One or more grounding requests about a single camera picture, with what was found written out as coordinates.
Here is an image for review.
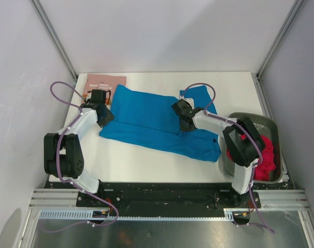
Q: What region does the grey plastic basket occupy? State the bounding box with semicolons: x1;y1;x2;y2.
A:
218;112;283;184

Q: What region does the aluminium frame post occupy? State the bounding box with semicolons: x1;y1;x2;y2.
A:
257;0;307;78
29;0;78;81

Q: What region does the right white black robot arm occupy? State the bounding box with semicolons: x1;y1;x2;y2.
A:
172;99;265;207

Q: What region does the white slotted cable duct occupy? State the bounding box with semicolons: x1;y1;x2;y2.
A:
38;208;261;222

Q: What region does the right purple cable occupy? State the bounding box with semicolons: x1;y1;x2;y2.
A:
182;82;276;234

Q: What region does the folded pink printed t shirt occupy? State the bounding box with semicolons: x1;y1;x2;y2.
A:
82;73;127;106

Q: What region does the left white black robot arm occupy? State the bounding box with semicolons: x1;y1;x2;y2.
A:
43;89;114;207

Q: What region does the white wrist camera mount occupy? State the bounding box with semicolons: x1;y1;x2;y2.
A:
83;95;89;102
179;96;195;108

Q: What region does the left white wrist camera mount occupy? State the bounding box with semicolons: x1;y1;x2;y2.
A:
83;95;89;102

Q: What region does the blue t shirt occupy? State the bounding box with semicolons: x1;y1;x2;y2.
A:
99;85;221;162

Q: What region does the purple cable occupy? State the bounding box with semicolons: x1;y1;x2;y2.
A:
182;82;276;234
39;81;120;234

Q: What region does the right aluminium frame post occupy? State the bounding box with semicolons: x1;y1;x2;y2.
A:
257;0;307;78

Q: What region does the aluminium extrusion rail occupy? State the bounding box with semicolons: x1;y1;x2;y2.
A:
28;189;310;211

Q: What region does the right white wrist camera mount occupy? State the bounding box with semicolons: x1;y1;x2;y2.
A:
179;96;195;108

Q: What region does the left aluminium frame post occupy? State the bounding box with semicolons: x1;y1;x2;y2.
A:
29;0;78;81

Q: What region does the red t shirt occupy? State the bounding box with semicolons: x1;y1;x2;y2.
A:
226;133;277;181

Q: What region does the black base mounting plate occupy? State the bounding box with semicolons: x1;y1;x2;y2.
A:
44;182;261;218

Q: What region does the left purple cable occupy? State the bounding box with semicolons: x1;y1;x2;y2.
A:
39;81;120;234

